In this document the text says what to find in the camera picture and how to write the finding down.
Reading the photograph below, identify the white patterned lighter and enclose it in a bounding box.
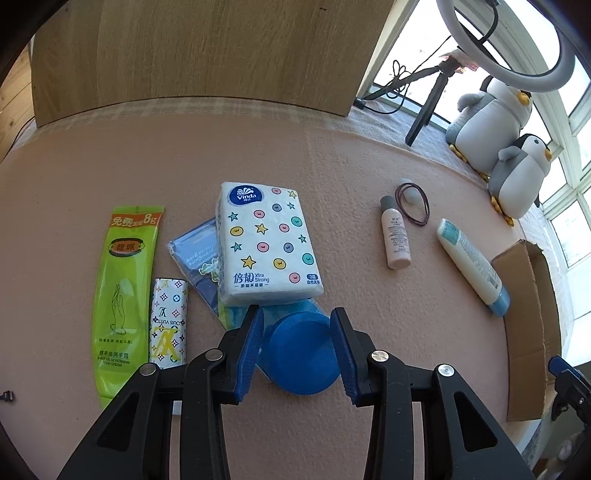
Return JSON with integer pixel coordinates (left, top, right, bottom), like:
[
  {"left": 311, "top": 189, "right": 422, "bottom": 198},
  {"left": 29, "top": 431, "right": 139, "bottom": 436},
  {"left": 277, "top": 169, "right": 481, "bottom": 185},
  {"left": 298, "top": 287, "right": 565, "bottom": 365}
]
[{"left": 148, "top": 277, "right": 189, "bottom": 416}]

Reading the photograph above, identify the black tripod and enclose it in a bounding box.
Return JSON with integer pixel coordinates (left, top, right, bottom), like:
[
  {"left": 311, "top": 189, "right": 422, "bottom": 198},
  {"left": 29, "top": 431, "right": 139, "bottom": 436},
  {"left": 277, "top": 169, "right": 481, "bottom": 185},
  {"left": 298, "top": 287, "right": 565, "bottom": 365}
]
[{"left": 405, "top": 60, "right": 462, "bottom": 147}]

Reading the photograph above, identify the black gooseneck phone holder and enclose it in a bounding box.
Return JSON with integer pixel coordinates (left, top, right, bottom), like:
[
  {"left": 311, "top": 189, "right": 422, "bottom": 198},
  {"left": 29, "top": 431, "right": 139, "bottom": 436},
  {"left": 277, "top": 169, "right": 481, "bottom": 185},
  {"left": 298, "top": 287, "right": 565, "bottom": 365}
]
[{"left": 466, "top": 0, "right": 502, "bottom": 51}]

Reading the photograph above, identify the small grey round object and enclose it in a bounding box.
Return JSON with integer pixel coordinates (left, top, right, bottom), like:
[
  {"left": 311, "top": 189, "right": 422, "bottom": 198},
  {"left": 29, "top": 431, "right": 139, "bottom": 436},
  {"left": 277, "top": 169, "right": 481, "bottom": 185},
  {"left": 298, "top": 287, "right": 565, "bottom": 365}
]
[{"left": 399, "top": 178, "right": 422, "bottom": 206}]

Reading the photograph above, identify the white window frame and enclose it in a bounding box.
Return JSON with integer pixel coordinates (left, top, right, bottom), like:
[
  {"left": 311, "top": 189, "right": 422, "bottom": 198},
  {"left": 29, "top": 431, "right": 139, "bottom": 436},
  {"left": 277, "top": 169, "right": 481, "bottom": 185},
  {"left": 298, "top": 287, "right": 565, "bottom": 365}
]
[{"left": 369, "top": 0, "right": 591, "bottom": 324}]

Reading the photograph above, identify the small pink bottle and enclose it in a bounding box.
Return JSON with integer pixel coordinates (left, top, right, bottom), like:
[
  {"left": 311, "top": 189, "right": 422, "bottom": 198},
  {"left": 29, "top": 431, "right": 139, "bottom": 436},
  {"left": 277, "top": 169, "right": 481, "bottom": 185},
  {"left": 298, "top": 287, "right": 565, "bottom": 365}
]
[{"left": 379, "top": 195, "right": 413, "bottom": 271}]

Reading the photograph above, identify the large penguin plush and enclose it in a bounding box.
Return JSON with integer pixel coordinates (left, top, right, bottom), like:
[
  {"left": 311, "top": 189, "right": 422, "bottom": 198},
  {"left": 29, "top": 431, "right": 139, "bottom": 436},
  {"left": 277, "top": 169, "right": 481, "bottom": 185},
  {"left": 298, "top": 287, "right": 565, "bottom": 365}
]
[{"left": 445, "top": 75, "right": 536, "bottom": 178}]

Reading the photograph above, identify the green hand cream tube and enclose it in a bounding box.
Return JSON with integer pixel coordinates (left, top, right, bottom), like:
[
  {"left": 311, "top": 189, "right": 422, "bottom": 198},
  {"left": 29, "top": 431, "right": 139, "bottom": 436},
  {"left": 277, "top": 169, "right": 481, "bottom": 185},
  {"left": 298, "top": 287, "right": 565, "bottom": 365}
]
[{"left": 92, "top": 204, "right": 165, "bottom": 409}]

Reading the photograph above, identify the white patterned tissue pack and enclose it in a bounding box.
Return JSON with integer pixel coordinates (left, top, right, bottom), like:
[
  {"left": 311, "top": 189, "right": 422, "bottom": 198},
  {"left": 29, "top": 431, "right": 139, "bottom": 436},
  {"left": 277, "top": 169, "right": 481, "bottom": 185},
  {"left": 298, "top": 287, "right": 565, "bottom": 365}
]
[{"left": 216, "top": 181, "right": 325, "bottom": 306}]

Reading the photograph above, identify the cardboard box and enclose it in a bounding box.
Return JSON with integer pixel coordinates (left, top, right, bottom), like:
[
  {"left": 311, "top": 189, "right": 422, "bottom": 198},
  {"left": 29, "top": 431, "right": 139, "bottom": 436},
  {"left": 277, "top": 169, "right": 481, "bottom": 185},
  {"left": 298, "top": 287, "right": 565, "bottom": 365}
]
[{"left": 490, "top": 241, "right": 561, "bottom": 422}]

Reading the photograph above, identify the small penguin plush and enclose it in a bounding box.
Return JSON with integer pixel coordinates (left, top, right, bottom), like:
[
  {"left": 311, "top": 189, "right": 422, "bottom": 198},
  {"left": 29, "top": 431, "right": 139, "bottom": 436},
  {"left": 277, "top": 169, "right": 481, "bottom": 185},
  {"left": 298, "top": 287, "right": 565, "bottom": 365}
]
[{"left": 488, "top": 134, "right": 554, "bottom": 228}]

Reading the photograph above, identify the white checked mat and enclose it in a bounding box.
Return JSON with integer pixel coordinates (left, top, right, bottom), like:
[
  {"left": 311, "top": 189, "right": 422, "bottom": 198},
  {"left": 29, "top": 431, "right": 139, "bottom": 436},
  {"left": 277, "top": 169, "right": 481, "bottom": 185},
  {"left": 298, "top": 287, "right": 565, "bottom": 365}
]
[{"left": 351, "top": 99, "right": 568, "bottom": 296}]

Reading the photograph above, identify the wooden board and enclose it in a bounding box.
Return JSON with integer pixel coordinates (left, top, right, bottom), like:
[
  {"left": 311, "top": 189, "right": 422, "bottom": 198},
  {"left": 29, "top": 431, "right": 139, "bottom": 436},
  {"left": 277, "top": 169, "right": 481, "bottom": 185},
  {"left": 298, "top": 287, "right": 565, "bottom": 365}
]
[{"left": 30, "top": 0, "right": 407, "bottom": 127}]

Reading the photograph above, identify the dark hair tie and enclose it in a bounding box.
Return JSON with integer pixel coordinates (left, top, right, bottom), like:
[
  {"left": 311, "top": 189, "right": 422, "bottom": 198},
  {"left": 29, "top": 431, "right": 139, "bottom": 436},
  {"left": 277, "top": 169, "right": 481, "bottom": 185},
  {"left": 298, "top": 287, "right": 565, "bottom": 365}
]
[{"left": 396, "top": 182, "right": 430, "bottom": 228}]

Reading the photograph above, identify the white lotion tube blue cap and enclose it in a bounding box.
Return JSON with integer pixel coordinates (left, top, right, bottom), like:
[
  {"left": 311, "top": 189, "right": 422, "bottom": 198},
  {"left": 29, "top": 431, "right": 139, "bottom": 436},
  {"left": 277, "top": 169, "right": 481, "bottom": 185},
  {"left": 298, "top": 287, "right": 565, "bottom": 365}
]
[{"left": 437, "top": 218, "right": 511, "bottom": 317}]

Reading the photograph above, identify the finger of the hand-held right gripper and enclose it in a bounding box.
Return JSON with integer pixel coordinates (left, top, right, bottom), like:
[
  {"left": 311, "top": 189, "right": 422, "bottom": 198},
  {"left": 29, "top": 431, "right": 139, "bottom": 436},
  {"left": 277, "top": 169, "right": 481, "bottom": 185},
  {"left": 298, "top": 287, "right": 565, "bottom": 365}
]
[{"left": 548, "top": 355, "right": 591, "bottom": 418}]

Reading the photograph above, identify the blue round container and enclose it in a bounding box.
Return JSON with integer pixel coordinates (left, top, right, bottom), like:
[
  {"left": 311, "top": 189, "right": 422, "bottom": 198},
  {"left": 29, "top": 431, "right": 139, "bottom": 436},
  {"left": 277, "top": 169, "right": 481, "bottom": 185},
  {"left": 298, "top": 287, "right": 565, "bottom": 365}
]
[{"left": 256, "top": 298, "right": 340, "bottom": 395}]

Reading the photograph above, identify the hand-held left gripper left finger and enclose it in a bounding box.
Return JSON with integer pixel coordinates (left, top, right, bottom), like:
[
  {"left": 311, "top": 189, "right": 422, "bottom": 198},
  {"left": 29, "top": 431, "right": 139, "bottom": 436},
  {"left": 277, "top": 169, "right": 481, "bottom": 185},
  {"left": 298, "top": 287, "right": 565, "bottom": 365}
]
[{"left": 55, "top": 305, "right": 265, "bottom": 480}]

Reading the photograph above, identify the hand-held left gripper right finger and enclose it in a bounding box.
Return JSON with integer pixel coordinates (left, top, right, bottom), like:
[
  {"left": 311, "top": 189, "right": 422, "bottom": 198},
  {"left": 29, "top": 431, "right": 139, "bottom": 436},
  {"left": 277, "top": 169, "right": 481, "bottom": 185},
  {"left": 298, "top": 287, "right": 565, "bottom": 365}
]
[{"left": 330, "top": 307, "right": 536, "bottom": 480}]

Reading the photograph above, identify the dark blue packet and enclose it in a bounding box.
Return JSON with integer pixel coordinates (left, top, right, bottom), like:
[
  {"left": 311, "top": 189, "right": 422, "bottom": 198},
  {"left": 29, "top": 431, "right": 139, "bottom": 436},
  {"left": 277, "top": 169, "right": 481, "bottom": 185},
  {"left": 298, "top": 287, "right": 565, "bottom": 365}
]
[{"left": 166, "top": 217, "right": 227, "bottom": 319}]

